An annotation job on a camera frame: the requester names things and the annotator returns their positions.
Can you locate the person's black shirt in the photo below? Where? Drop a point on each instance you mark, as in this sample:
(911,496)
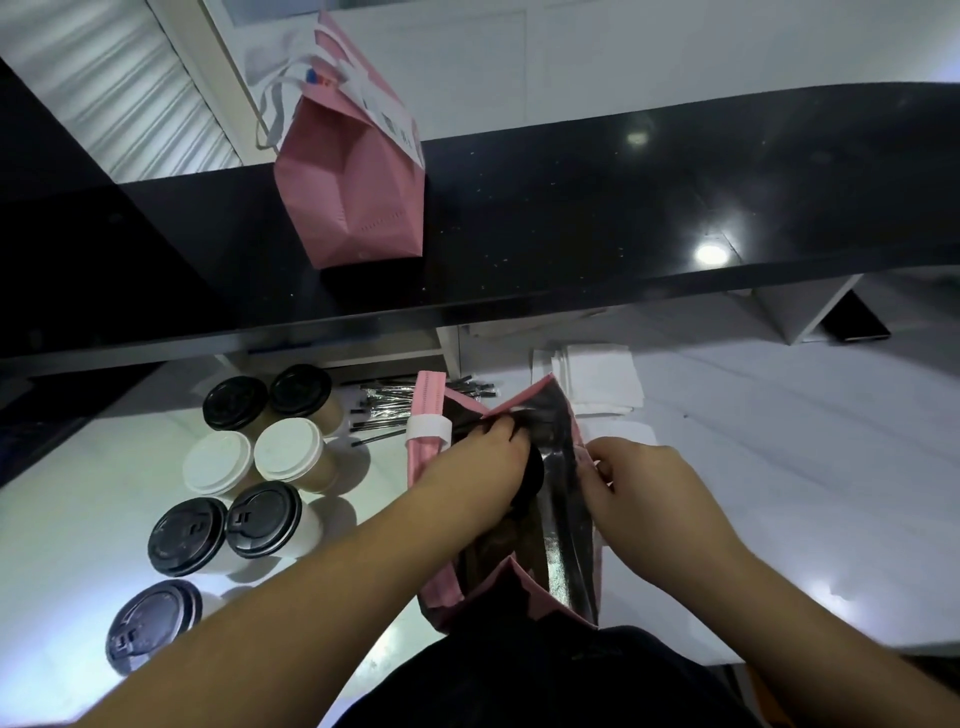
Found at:
(540,682)

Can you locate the pile of straws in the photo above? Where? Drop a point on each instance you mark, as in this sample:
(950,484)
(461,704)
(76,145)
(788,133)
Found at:
(382,405)

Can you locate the cluster of lidded paper cups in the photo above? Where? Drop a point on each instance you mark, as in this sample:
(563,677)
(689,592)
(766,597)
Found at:
(217,463)

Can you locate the black low shelf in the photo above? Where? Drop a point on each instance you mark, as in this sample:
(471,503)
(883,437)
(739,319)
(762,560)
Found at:
(52,420)

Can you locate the person's right forearm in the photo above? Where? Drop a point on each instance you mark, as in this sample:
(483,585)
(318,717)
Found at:
(847,660)

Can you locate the person's left forearm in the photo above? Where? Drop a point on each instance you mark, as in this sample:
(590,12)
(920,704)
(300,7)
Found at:
(262,637)

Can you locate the person's left hand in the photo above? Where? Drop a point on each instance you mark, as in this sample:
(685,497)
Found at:
(480,487)

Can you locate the pink paper bag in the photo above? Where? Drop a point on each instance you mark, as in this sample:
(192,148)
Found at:
(352,202)
(427,397)

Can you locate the black phone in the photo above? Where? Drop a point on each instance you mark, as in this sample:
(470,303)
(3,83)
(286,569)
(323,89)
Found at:
(855,321)

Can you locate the cream shutter side frame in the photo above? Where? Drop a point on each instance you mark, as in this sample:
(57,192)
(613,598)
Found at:
(195,75)

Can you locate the tall black glossy cabinet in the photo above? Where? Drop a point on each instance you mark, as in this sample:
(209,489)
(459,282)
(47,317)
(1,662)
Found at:
(60,247)

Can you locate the black glossy counter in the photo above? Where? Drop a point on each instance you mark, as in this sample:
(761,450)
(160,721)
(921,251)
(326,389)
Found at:
(562,225)

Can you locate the white triangular support bracket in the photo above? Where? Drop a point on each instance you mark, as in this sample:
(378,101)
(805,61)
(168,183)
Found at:
(795,311)

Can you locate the white roller shutter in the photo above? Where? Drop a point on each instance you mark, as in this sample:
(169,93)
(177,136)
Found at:
(112,90)

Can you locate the person's right hand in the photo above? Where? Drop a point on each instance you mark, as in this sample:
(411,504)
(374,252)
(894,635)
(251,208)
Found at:
(660,510)

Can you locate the stack of white napkins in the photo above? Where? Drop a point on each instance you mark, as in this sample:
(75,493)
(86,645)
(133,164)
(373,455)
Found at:
(600,375)

